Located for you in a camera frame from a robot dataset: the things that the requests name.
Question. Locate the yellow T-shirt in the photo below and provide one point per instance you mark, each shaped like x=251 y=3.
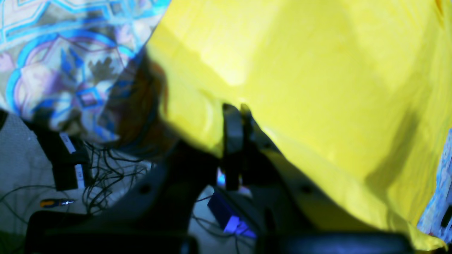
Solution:
x=355 y=93

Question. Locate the blue lit device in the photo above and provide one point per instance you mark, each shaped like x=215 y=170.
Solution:
x=227 y=217

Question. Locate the black power adapter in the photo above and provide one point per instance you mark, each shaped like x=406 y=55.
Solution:
x=70 y=160

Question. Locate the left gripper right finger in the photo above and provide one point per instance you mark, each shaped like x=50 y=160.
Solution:
x=279 y=205

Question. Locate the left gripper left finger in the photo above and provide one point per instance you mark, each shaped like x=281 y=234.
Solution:
x=153 y=217

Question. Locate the patterned blue tablecloth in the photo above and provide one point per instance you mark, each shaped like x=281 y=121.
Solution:
x=71 y=65

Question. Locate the orange handled screwdriver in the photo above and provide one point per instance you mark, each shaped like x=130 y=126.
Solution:
x=56 y=202

